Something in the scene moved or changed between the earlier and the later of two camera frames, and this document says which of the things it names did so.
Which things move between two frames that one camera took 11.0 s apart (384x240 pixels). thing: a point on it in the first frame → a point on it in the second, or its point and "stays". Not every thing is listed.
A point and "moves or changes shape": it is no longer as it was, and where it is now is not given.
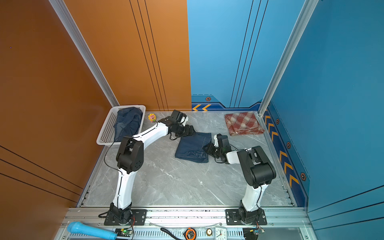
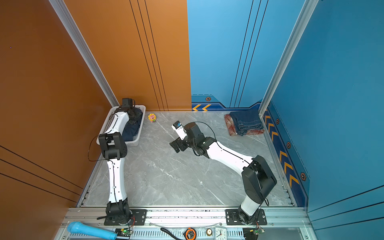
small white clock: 220,233 stays
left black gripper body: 184,131 → 135,114
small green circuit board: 123,232 stays
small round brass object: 209,232 stays
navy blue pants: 190,147 moves or changes shape
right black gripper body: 213,151 → 183,144
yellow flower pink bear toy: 152,117 stays
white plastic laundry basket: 106,136 stays
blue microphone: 77,227 stays
